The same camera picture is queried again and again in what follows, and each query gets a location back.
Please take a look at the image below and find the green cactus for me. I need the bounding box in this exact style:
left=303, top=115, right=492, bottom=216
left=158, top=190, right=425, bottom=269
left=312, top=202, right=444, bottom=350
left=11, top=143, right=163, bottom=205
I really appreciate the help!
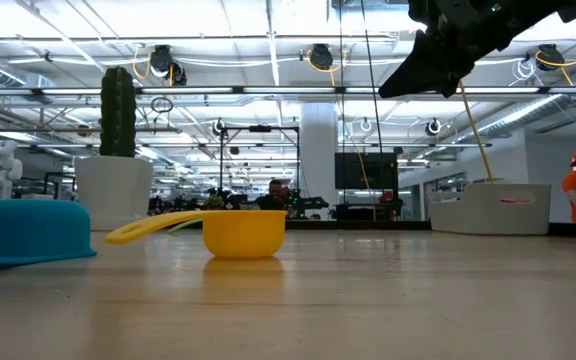
left=98, top=65, right=138, bottom=159

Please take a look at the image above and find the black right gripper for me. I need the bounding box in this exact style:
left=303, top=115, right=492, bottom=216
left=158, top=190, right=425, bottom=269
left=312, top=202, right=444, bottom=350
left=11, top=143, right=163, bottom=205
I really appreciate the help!
left=377, top=0, right=514, bottom=100

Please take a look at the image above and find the yellow hanging cable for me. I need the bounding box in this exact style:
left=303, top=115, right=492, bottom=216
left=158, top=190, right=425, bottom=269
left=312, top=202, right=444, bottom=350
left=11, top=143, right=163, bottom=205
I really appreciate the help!
left=456, top=78, right=496, bottom=184

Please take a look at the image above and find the black gantry frame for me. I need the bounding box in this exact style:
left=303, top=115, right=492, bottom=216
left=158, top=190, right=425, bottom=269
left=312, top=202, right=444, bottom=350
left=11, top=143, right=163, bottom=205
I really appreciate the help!
left=218, top=124, right=302, bottom=201

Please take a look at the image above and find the green measuring cup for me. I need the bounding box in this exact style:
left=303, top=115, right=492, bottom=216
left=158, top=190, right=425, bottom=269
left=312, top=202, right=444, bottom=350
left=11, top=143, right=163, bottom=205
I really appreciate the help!
left=166, top=216, right=205, bottom=235

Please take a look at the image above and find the light blue measuring cup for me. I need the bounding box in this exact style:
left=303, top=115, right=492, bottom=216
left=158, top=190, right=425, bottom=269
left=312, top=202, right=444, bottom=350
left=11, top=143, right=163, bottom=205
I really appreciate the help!
left=0, top=198, right=98, bottom=275

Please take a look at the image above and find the black aluminium table frame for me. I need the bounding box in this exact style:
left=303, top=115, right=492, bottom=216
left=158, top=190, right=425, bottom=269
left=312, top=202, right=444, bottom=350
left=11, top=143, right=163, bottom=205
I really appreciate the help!
left=152, top=218, right=576, bottom=239

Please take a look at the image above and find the white building column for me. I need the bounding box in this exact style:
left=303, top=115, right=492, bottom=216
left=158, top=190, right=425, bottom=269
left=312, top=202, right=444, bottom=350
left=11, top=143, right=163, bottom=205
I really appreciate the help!
left=299, top=102, right=340, bottom=221

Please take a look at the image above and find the black wall screen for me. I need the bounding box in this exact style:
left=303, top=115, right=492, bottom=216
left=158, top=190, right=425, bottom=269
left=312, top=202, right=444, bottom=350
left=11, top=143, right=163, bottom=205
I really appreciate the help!
left=333, top=151, right=400, bottom=191

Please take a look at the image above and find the white hexagonal plant pot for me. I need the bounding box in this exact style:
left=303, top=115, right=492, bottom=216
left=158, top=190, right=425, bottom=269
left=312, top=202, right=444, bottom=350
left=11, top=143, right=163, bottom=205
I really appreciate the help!
left=73, top=155, right=155, bottom=233

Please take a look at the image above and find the yellow measuring cup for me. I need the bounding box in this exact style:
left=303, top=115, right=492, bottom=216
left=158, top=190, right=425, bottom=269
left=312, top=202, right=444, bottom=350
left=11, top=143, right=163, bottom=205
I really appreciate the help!
left=103, top=208, right=289, bottom=260

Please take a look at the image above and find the grey plastic basket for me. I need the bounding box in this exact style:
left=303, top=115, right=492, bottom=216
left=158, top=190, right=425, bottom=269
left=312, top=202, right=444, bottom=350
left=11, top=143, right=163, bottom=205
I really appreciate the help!
left=427, top=181, right=553, bottom=237

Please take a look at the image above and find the white humanoid robot figure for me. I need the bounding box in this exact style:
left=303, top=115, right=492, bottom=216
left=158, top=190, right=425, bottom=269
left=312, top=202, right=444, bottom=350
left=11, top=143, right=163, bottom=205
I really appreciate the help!
left=0, top=139, right=24, bottom=201

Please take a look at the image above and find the black hanging cable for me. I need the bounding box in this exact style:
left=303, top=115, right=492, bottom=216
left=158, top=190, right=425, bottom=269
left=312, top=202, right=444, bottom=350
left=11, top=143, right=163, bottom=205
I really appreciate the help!
left=359, top=0, right=387, bottom=156

